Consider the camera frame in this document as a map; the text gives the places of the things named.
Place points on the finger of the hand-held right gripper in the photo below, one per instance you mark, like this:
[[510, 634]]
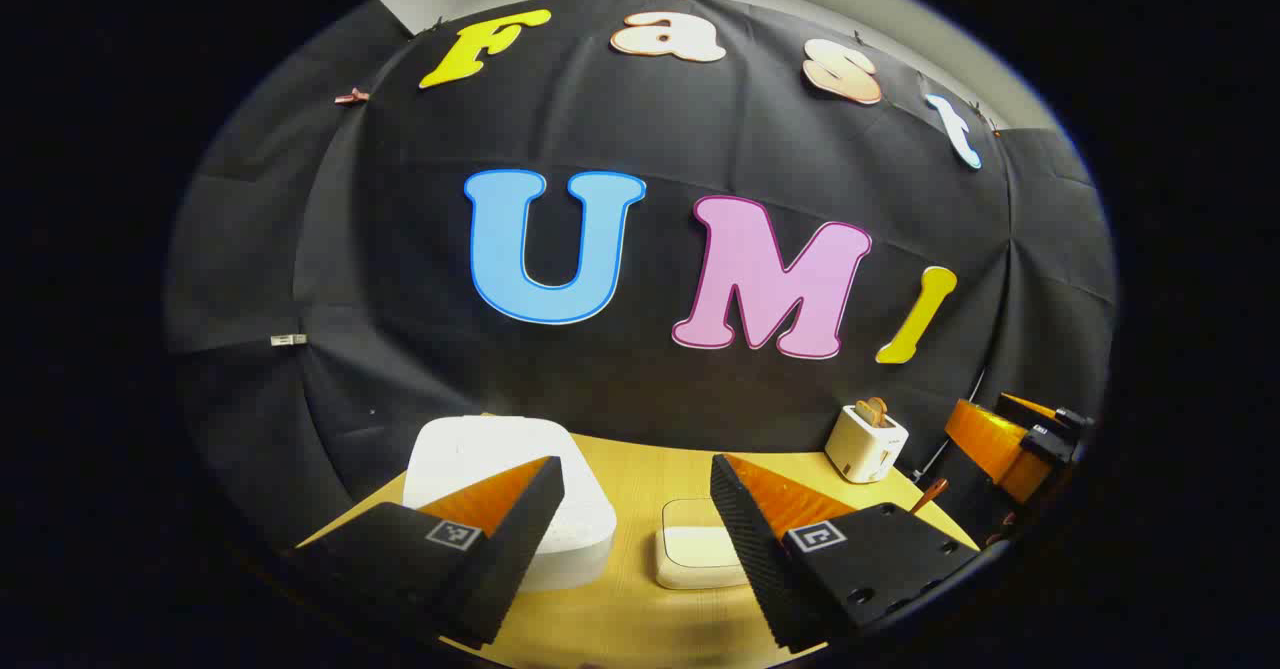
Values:
[[1025, 407], [985, 444]]

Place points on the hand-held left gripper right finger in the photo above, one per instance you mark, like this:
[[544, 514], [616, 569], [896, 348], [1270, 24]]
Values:
[[750, 549]]

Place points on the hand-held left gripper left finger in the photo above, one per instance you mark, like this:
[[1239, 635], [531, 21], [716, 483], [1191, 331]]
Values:
[[520, 539]]

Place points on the wooden spoon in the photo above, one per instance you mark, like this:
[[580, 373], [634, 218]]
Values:
[[930, 494]]

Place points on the white rice cooker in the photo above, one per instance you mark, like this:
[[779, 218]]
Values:
[[480, 449]]

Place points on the clear plastic rice box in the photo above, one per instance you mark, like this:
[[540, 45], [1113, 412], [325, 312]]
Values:
[[680, 514]]

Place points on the toast slice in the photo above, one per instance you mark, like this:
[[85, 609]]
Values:
[[872, 411]]

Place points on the white toaster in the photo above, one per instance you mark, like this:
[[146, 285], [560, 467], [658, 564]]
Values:
[[860, 449]]

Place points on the silver backdrop clip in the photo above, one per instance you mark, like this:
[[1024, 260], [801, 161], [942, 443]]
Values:
[[288, 340]]

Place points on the black backdrop cloth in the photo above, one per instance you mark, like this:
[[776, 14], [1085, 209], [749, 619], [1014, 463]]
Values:
[[650, 129]]

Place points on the copper backdrop clip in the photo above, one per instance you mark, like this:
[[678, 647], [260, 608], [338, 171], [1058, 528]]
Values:
[[352, 97]]

